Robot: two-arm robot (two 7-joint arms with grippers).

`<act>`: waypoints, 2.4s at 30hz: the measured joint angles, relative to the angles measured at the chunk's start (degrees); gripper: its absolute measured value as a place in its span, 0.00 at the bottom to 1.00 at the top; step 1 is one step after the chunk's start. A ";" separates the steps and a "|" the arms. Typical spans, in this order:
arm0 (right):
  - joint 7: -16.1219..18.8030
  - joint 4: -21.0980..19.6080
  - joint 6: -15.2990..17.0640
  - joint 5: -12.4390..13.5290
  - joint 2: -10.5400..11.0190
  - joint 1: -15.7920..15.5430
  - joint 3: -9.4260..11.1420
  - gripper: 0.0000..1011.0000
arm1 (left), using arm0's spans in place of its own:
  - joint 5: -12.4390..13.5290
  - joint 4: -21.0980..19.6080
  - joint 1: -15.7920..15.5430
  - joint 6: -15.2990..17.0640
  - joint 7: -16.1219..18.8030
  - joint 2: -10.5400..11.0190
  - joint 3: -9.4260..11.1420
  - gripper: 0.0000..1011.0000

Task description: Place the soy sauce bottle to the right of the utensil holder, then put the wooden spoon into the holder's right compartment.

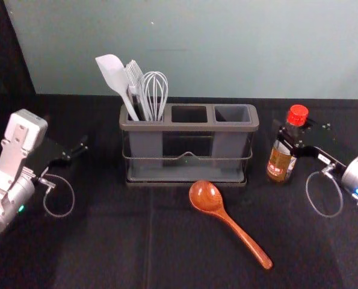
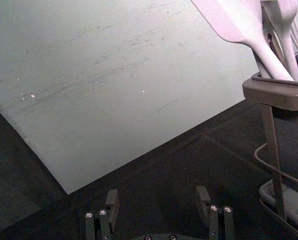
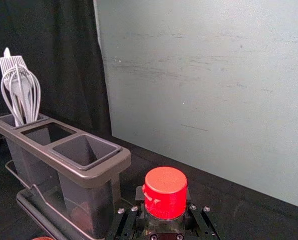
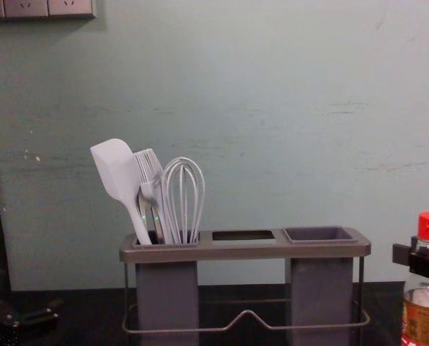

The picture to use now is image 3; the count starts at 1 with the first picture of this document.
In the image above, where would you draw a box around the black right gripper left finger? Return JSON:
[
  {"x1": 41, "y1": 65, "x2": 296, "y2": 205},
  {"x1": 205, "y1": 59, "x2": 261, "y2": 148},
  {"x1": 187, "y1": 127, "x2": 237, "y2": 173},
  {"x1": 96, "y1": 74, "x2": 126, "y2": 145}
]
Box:
[{"x1": 105, "y1": 185, "x2": 146, "y2": 240}]

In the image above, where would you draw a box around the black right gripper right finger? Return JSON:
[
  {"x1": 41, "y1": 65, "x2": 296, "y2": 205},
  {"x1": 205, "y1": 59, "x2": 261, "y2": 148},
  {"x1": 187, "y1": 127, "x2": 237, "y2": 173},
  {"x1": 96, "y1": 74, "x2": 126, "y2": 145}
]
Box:
[{"x1": 185, "y1": 185, "x2": 222, "y2": 240}]

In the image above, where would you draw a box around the black table cloth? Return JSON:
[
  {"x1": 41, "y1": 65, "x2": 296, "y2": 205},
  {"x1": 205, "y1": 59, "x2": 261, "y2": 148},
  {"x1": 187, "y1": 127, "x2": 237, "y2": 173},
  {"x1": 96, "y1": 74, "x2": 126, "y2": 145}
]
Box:
[{"x1": 0, "y1": 134, "x2": 298, "y2": 240}]

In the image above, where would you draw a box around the grey three-compartment utensil holder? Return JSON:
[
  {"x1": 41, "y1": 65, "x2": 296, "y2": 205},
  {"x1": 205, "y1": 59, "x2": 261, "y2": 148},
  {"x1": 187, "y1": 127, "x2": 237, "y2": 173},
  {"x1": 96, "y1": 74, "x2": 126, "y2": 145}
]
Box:
[{"x1": 0, "y1": 112, "x2": 132, "y2": 240}]

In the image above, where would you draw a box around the black drip tray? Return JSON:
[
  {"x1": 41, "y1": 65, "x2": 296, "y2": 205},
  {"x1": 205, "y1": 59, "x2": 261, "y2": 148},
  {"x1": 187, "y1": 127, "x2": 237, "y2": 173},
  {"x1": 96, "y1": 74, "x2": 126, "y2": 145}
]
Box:
[{"x1": 5, "y1": 159, "x2": 94, "y2": 240}]

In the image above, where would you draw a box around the grey silicone whisk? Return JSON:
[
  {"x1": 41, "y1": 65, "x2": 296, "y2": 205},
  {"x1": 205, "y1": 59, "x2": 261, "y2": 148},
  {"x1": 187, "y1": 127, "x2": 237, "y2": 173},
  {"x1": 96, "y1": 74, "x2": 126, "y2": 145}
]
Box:
[{"x1": 0, "y1": 63, "x2": 42, "y2": 126}]

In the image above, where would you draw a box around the grey spoon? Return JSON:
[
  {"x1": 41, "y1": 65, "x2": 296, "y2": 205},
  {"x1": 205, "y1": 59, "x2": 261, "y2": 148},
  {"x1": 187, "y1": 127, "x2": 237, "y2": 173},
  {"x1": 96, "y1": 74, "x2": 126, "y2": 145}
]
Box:
[{"x1": 10, "y1": 79, "x2": 34, "y2": 125}]

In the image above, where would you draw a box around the black curtain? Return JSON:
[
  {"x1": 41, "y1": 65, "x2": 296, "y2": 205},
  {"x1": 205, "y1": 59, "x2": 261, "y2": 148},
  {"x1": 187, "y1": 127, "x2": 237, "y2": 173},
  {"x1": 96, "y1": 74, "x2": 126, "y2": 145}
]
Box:
[{"x1": 0, "y1": 0, "x2": 112, "y2": 141}]

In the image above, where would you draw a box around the grey slotted turner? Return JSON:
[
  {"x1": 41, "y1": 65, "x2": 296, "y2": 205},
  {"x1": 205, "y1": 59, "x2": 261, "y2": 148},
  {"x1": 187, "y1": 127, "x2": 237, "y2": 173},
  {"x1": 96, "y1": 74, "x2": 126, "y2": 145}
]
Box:
[{"x1": 0, "y1": 47, "x2": 25, "y2": 77}]

